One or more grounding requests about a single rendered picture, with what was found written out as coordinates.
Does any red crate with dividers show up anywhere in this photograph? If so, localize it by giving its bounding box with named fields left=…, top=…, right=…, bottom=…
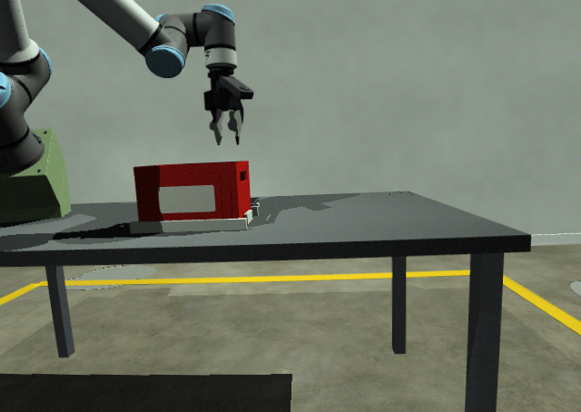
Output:
left=138, top=161, right=251, bottom=221

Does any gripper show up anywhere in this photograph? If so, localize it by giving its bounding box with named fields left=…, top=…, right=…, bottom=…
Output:
left=204, top=65, right=244, bottom=145

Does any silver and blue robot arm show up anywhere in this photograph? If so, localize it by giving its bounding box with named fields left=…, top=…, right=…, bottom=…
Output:
left=0, top=0, right=254, bottom=173

